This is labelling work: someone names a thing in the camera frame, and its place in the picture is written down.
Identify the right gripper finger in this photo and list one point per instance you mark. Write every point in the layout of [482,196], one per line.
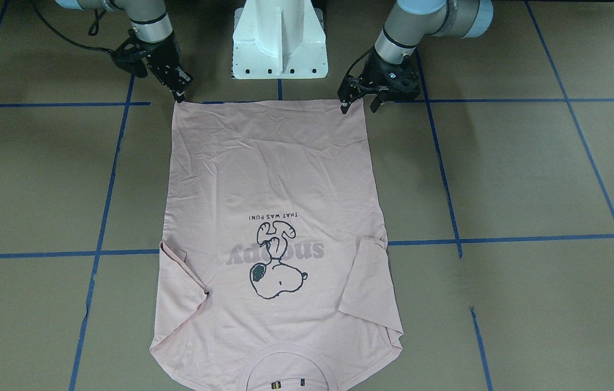
[179,80]
[178,94]

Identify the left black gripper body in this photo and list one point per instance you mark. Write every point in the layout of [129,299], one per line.
[380,63]

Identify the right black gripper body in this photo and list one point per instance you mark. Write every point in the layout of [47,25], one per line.
[160,54]

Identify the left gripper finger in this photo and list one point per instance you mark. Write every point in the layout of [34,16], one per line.
[348,93]
[378,100]

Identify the pink Snoopy t-shirt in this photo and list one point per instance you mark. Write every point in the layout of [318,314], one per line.
[273,267]

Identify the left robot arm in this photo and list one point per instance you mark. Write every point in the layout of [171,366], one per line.
[410,21]

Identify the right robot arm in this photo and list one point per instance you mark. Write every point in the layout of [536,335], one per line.
[149,19]

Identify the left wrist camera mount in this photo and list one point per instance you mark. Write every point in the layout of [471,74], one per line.
[402,80]

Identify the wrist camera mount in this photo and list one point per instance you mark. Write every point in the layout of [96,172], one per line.
[128,56]
[402,80]

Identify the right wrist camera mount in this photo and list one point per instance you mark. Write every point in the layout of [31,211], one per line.
[128,56]

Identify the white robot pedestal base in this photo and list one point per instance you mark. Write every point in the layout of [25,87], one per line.
[279,40]

